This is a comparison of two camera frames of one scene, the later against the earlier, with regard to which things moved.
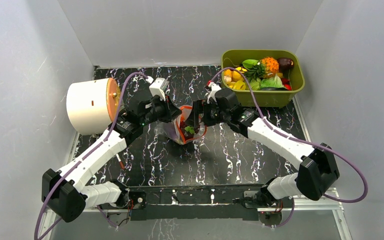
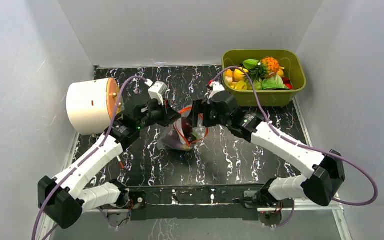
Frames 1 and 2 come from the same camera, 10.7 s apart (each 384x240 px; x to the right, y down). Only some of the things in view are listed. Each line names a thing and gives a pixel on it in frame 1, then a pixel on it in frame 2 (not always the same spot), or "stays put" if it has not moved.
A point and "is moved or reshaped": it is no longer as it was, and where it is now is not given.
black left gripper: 171,111 stays put
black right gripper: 200,112 stays put
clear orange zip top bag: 171,130 is moved or reshaped
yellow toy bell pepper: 236,76 stays put
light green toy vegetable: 249,63 stays put
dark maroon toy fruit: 285,65 -> 187,129
